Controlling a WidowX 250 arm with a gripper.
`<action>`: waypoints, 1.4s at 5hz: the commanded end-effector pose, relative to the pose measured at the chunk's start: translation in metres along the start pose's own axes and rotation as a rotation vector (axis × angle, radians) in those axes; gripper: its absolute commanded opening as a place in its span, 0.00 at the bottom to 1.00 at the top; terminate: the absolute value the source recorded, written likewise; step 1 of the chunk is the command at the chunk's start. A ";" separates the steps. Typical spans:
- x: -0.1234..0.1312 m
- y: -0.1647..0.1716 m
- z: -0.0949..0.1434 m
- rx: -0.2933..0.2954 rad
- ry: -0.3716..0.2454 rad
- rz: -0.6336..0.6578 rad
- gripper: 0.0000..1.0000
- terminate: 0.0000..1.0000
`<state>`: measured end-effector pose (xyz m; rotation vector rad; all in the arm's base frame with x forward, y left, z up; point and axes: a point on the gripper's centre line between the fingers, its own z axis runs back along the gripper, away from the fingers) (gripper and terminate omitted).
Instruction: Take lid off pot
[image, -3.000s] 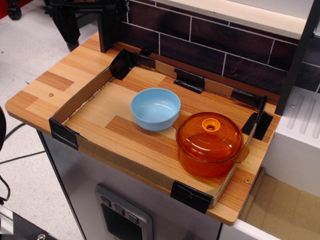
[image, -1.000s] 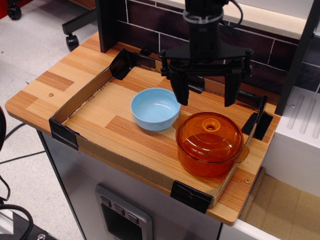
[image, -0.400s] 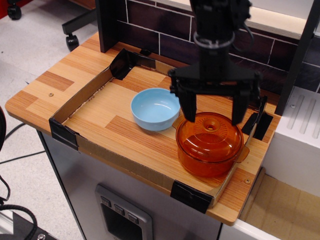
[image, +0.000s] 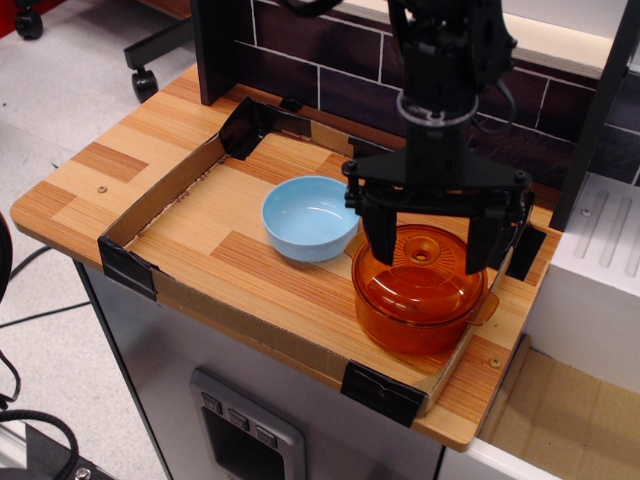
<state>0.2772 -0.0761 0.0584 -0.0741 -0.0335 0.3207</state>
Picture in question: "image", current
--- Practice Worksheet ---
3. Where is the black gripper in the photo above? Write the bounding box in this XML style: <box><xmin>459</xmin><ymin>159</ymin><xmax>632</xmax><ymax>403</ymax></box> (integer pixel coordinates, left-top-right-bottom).
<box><xmin>342</xmin><ymin>107</ymin><xmax>532</xmax><ymax>274</ymax></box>

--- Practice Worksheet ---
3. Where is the orange transparent pot lid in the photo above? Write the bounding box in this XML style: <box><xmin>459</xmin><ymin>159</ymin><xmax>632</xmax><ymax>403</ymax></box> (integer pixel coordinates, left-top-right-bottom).
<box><xmin>349</xmin><ymin>224</ymin><xmax>487</xmax><ymax>327</ymax></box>

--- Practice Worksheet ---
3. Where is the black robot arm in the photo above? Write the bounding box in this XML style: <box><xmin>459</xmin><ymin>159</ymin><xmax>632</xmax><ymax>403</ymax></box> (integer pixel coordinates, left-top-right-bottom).
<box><xmin>342</xmin><ymin>1</ymin><xmax>532</xmax><ymax>273</ymax></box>

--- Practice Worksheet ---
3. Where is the orange transparent pot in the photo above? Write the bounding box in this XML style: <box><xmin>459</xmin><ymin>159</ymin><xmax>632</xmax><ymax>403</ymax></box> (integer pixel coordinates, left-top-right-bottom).
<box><xmin>345</xmin><ymin>224</ymin><xmax>499</xmax><ymax>355</ymax></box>

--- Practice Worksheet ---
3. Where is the light blue bowl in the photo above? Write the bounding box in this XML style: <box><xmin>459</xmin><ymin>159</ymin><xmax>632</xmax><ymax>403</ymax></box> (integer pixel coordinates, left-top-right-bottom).
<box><xmin>261</xmin><ymin>176</ymin><xmax>360</xmax><ymax>262</ymax></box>

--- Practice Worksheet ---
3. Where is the cardboard fence with black tape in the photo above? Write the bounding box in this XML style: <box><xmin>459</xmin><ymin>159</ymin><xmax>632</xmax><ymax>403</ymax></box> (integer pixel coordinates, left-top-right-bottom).
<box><xmin>98</xmin><ymin>98</ymin><xmax>544</xmax><ymax>434</ymax></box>

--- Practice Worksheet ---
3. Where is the white toy sink unit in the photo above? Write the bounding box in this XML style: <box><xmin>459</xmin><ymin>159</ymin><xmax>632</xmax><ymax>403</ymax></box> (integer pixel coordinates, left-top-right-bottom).
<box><xmin>525</xmin><ymin>174</ymin><xmax>639</xmax><ymax>392</ymax></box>

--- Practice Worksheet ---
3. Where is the light wooden shelf board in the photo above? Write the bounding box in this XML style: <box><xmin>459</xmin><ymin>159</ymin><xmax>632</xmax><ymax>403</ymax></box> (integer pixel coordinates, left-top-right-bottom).
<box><xmin>329</xmin><ymin>0</ymin><xmax>617</xmax><ymax>81</ymax></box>

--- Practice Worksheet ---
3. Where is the toy oven control panel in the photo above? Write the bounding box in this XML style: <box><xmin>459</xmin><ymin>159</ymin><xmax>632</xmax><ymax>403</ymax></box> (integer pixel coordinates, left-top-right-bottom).
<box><xmin>190</xmin><ymin>369</ymin><xmax>307</xmax><ymax>480</ymax></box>

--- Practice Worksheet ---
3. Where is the black shelf post right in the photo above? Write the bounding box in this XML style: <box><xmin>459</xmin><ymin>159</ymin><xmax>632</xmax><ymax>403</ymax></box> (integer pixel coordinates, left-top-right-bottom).
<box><xmin>549</xmin><ymin>0</ymin><xmax>639</xmax><ymax>232</ymax></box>

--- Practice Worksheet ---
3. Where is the black cable on floor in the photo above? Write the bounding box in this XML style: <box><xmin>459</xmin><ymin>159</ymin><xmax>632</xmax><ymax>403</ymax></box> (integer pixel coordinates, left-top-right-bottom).
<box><xmin>0</xmin><ymin>244</ymin><xmax>89</xmax><ymax>409</ymax></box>

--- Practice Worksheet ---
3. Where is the black braided cable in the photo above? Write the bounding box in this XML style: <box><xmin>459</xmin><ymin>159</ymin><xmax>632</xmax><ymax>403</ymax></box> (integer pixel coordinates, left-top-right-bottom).
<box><xmin>0</xmin><ymin>407</ymin><xmax>81</xmax><ymax>480</ymax></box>

